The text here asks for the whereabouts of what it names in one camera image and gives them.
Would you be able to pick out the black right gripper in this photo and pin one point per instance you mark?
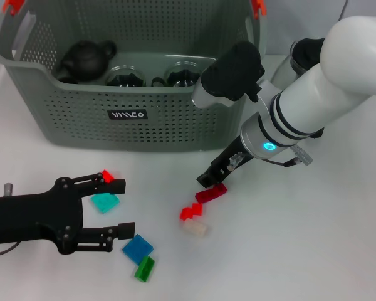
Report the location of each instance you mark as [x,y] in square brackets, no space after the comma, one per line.
[232,160]

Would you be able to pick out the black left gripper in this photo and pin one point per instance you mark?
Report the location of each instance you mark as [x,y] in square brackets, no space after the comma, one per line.
[28,219]

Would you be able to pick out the glass teacup black holder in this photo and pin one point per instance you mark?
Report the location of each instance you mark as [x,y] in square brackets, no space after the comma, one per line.
[125,76]
[181,75]

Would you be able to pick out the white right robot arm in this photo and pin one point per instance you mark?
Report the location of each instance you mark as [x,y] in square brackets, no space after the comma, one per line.
[332,78]

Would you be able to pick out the grey perforated storage bin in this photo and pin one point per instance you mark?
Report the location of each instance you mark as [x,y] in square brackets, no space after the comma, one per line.
[81,131]

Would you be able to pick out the dark red toy brick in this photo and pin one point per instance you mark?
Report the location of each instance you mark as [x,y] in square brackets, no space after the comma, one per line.
[210,192]

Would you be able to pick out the teal toy brick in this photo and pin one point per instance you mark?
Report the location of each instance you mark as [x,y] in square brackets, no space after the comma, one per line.
[105,203]

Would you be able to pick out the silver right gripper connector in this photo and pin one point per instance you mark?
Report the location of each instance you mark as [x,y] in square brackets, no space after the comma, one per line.
[235,161]

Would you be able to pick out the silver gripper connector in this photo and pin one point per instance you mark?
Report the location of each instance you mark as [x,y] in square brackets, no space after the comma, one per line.
[235,161]
[8,189]

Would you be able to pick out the red stepped toy brick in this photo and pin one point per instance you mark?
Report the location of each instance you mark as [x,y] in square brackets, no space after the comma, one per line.
[191,212]

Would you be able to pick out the bright red toy brick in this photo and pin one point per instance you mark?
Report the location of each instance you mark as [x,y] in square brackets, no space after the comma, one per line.
[107,175]

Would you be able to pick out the blue toy brick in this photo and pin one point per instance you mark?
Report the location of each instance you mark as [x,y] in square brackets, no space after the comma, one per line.
[138,247]

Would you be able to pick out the clear translucent toy brick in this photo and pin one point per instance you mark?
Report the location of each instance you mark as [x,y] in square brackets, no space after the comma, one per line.
[195,228]

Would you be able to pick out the green toy brick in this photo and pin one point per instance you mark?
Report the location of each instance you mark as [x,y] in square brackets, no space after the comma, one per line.
[145,269]

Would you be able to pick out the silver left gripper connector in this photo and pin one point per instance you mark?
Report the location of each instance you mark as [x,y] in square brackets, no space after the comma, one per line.
[8,189]

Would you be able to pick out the dark clay teapot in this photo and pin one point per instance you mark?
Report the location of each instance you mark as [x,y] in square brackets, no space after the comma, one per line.
[84,59]

